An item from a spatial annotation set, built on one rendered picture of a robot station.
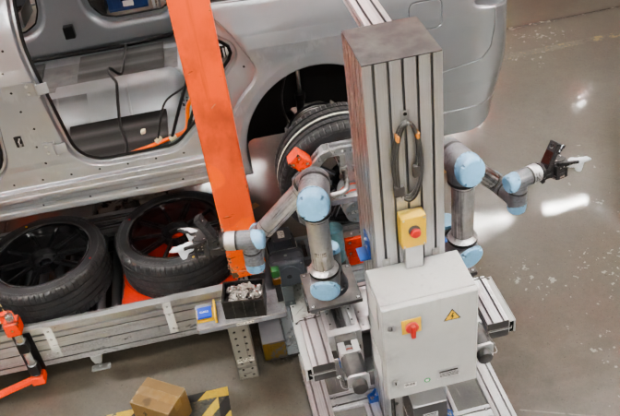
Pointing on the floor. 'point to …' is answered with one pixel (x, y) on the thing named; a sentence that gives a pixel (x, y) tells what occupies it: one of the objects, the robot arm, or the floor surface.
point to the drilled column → (244, 351)
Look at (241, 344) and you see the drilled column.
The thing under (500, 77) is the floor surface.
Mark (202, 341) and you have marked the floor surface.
